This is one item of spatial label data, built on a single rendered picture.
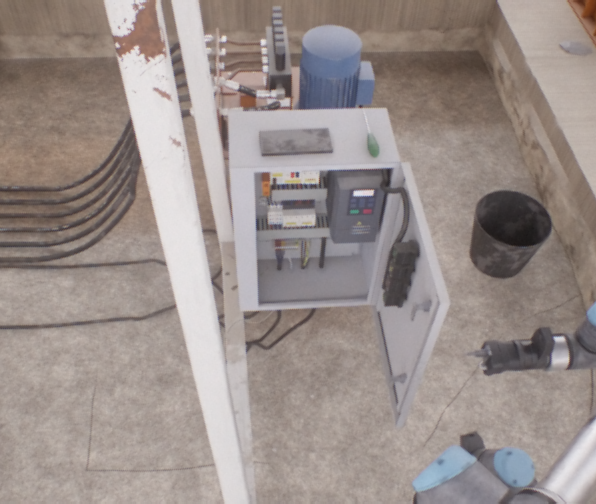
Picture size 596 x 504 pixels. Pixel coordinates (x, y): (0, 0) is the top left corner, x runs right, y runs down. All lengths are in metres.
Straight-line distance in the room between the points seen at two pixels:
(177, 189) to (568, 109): 2.58
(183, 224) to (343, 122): 0.62
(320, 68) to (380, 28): 1.81
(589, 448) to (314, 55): 1.48
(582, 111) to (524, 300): 1.01
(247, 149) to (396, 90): 2.37
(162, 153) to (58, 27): 3.04
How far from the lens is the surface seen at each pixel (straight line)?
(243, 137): 1.58
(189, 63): 2.06
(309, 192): 1.75
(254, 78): 2.84
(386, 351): 1.91
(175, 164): 1.08
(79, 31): 4.07
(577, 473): 1.34
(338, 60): 2.24
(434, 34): 4.16
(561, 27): 4.02
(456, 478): 1.23
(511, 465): 1.72
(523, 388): 2.75
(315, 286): 2.02
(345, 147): 1.57
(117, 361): 2.70
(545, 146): 3.39
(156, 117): 1.04
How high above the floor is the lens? 2.30
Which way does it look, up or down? 51 degrees down
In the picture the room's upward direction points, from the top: 4 degrees clockwise
